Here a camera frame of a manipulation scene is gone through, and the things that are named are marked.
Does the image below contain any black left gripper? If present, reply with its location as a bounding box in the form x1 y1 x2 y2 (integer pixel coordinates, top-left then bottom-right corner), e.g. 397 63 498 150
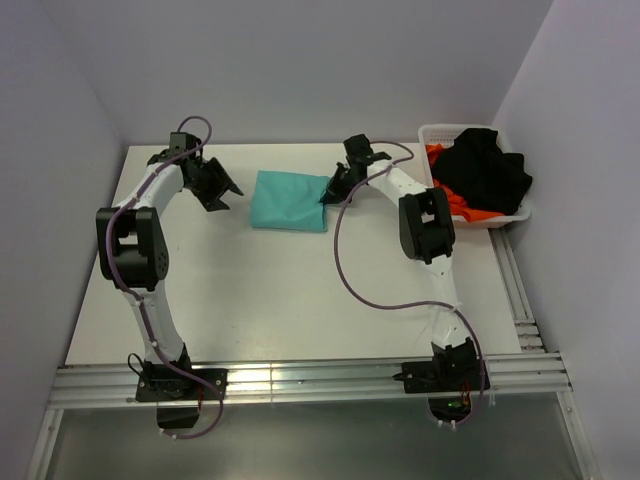
186 158 242 212

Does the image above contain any teal t shirt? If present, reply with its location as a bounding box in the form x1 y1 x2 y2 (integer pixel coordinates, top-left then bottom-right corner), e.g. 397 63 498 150
249 170 329 233

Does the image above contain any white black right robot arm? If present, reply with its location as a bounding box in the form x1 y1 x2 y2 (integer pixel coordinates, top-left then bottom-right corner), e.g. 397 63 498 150
321 134 489 392

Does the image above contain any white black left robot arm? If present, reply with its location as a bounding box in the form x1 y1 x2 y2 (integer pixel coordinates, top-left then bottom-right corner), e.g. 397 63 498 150
96 131 243 399

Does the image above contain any white perforated plastic basket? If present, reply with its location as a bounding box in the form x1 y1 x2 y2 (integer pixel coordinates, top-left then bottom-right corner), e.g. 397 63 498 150
417 123 532 229

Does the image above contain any orange t shirt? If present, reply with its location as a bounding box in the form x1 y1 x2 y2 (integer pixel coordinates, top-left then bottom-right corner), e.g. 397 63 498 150
425 144 502 222

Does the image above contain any black t shirt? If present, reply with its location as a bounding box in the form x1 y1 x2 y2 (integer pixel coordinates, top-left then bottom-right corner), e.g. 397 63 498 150
431 128 533 215

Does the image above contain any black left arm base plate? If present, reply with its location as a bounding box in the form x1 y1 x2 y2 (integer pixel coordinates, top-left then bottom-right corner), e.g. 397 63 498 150
135 368 229 403

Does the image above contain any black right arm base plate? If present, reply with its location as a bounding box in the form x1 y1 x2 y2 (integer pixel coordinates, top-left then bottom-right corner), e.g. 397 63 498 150
393 357 490 394

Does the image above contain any aluminium table frame rail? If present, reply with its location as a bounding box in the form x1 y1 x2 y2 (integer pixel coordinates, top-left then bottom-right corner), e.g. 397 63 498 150
26 228 601 479

